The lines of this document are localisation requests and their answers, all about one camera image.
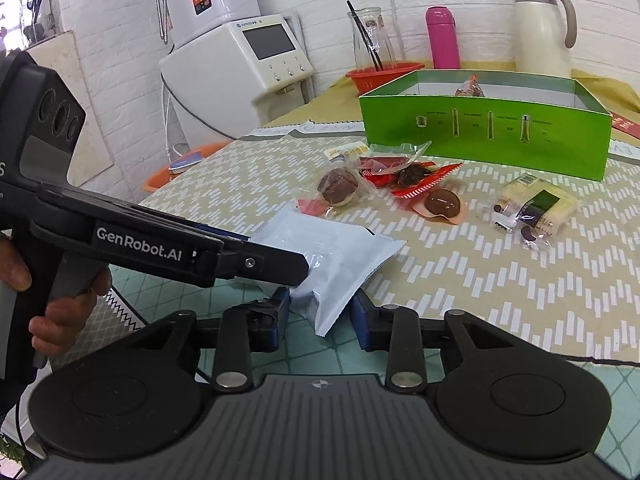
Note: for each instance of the orange plastic basin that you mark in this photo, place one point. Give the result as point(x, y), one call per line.
point(155, 182)

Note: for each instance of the red wrapped snack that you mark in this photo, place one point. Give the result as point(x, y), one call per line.
point(415, 176)

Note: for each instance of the red and brown snack packet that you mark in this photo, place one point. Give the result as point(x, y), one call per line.
point(470, 89)

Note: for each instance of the chocolate ball on pink wrapper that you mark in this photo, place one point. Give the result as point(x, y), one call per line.
point(442, 202)

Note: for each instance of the teal diamond pattern mat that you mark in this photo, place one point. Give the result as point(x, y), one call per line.
point(320, 355)

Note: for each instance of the round chocolate in clear wrapper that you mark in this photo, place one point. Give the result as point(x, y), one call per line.
point(340, 186)

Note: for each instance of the glass carafe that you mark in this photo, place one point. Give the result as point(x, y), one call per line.
point(385, 45)

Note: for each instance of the clear snack packet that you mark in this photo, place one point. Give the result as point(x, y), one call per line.
point(390, 152)

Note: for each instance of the blue and white round object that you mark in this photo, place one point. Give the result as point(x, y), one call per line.
point(185, 162)

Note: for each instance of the cream thermal jug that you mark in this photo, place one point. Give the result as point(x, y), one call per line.
point(540, 40)

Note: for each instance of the red plastic basket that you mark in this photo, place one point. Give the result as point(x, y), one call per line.
point(370, 82)

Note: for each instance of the small pink snack packet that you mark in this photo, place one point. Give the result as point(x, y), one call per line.
point(312, 207)

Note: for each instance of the white appliance with screen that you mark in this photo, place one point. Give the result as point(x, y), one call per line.
point(215, 75)

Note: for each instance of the green cardboard box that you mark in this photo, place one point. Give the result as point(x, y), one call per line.
point(400, 145)

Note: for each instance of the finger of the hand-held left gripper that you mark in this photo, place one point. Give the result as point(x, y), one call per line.
point(280, 267)
point(225, 236)

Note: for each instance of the black stirring stick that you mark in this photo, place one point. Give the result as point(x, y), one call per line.
point(365, 35)

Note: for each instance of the red envelope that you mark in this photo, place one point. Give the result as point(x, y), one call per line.
point(627, 126)

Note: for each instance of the marble board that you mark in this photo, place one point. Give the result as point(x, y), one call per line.
point(85, 110)

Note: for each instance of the person's left hand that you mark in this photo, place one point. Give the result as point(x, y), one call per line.
point(65, 320)

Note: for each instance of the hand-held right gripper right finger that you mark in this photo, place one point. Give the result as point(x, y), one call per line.
point(357, 317)

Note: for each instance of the small yellow snack packet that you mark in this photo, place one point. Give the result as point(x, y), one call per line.
point(345, 151)

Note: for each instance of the white and green snack packet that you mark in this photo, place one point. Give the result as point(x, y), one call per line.
point(540, 200)

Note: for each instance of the pink thermos bottle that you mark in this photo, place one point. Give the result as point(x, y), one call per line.
point(442, 40)

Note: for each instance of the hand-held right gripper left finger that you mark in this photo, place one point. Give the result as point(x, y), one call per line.
point(283, 305)

